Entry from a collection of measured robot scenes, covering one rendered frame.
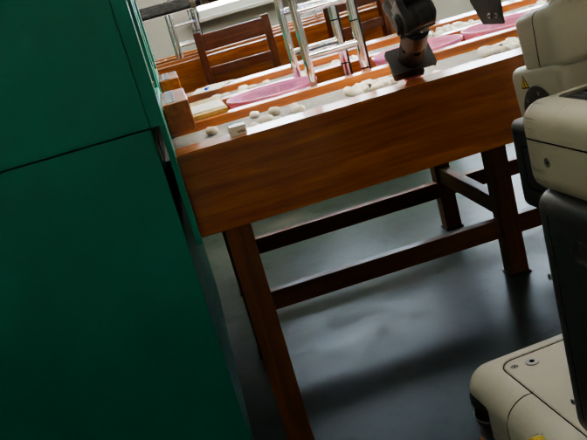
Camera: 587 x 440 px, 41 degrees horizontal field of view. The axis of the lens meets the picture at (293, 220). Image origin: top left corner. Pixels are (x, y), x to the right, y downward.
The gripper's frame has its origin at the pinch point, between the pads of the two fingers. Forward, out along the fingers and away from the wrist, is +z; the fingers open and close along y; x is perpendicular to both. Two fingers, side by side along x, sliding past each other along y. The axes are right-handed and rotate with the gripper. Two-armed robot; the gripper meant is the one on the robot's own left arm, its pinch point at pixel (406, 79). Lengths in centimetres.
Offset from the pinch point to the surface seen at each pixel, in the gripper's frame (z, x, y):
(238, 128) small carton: -10.8, 5.7, 41.2
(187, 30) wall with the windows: 398, -331, 30
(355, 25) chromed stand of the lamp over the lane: 18.1, -30.5, 1.1
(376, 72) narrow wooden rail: 21.3, -16.9, 0.0
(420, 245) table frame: 70, 17, -5
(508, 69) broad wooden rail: -10.2, 10.7, -18.4
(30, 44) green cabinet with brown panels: -34, -12, 75
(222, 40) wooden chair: 199, -168, 21
